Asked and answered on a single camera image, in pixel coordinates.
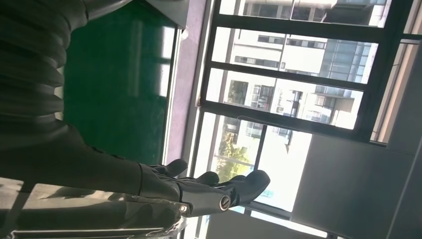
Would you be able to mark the aluminium conveyor frame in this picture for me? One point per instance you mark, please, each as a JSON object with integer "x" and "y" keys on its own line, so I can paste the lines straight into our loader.
{"x": 171, "y": 99}

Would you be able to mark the green conveyor belt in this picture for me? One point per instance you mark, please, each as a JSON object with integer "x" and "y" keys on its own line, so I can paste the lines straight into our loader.
{"x": 115, "y": 82}

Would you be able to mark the black framed window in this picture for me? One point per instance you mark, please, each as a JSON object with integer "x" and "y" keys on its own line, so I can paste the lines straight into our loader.
{"x": 290, "y": 76}

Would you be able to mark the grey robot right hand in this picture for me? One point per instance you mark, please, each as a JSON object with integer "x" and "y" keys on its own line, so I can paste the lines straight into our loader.
{"x": 82, "y": 168}

